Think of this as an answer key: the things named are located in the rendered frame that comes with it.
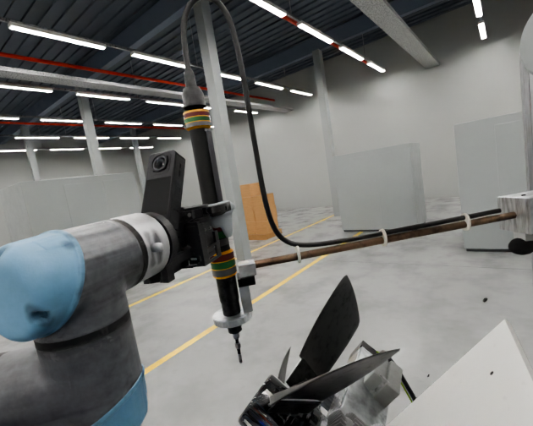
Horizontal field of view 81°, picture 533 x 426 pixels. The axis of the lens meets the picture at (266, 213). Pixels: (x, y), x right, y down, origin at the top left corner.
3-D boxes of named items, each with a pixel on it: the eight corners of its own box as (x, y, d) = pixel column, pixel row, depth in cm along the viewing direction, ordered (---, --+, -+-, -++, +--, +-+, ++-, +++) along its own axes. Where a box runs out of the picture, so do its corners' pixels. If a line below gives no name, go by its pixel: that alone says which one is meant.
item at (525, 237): (524, 249, 65) (523, 226, 64) (543, 253, 61) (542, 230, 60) (502, 254, 64) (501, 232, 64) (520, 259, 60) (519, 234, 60)
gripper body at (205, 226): (182, 257, 50) (129, 286, 38) (172, 204, 49) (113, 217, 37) (225, 253, 47) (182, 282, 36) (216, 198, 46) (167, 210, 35)
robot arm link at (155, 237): (83, 222, 33) (145, 214, 31) (115, 215, 38) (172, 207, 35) (98, 289, 34) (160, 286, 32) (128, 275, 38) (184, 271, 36)
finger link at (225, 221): (235, 231, 56) (204, 244, 48) (229, 199, 56) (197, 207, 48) (250, 230, 55) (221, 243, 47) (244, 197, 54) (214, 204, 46)
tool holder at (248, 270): (261, 304, 60) (252, 256, 59) (265, 320, 53) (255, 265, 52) (214, 314, 59) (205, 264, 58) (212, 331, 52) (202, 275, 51)
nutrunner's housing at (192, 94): (245, 324, 58) (200, 73, 53) (246, 334, 55) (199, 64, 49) (224, 329, 58) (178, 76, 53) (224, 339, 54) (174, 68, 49)
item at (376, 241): (510, 218, 62) (509, 210, 62) (516, 218, 61) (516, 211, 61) (245, 269, 56) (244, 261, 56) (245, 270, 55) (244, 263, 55)
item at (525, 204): (542, 224, 66) (540, 185, 66) (579, 229, 60) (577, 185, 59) (499, 232, 65) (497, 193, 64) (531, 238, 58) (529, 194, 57)
